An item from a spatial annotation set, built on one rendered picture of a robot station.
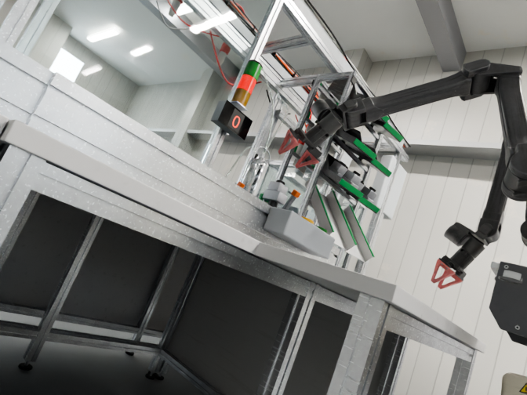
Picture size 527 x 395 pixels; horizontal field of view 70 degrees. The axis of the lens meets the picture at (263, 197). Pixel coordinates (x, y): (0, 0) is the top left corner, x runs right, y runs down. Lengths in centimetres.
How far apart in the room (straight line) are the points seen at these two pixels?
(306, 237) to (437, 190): 359
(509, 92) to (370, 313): 80
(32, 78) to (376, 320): 65
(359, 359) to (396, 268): 363
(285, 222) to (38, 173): 52
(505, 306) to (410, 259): 321
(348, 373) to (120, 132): 55
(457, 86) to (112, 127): 97
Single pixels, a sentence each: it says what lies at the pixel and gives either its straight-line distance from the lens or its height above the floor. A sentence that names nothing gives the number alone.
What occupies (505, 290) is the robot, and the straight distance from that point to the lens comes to 110.
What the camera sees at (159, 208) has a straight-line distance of 64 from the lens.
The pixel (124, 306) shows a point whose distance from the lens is 276.
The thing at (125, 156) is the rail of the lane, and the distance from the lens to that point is 69.
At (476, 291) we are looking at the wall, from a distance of 407.
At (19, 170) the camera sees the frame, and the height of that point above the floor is 80.
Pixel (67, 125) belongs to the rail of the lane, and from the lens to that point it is 66.
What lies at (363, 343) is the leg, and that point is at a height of 75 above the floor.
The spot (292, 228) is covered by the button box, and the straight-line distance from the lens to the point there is 89.
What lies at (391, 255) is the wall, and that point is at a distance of 434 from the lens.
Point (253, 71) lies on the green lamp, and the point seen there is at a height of 138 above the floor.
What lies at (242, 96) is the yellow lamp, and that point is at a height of 129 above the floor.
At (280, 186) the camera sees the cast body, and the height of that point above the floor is 107.
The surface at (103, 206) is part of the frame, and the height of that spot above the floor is 80.
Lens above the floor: 79
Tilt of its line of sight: 11 degrees up
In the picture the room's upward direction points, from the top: 22 degrees clockwise
